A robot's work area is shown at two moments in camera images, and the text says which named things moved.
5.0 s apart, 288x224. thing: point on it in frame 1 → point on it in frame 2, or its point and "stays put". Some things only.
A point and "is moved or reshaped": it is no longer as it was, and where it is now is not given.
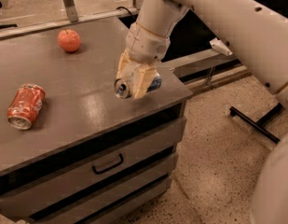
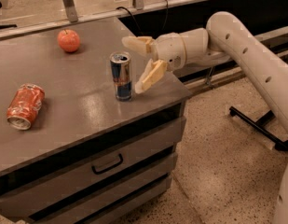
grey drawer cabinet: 67,148 stays put
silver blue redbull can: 123,90 is moved or reshaped
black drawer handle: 109,168 stays put
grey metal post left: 68,3 stays put
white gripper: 145,46 → 169,50
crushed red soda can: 25,105 stays put
